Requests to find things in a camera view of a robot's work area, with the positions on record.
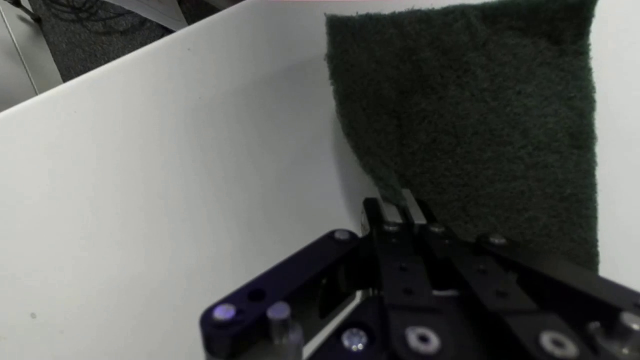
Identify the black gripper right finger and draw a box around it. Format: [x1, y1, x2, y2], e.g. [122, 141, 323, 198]
[400, 188, 640, 360]

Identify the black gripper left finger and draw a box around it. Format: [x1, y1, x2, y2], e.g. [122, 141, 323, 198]
[197, 196, 445, 360]

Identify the white furniture panel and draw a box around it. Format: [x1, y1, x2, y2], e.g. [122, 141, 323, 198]
[0, 0, 65, 111]

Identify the dark green towel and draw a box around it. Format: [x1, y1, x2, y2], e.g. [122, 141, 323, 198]
[323, 0, 600, 271]

